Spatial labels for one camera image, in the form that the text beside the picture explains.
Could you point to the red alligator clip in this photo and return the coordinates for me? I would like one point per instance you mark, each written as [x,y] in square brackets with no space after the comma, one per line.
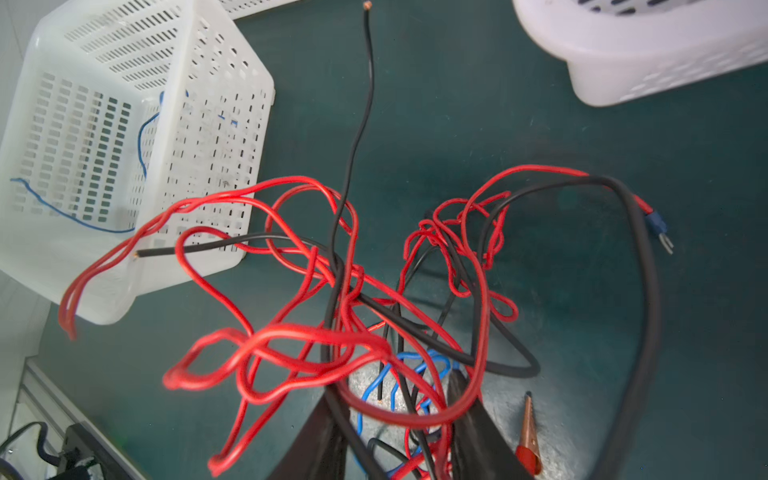
[527,452]

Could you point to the white basket front left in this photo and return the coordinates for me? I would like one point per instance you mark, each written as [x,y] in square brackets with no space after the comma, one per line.
[123,109]

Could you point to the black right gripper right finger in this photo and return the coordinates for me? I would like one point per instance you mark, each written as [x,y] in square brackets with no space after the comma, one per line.
[479,451]

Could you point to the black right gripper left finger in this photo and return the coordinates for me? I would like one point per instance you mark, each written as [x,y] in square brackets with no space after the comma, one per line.
[319,450]

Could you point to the white basket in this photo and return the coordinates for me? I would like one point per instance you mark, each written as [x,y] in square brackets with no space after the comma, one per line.
[620,51]
[123,109]

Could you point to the white basket back right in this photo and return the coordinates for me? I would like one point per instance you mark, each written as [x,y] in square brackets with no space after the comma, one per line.
[620,51]

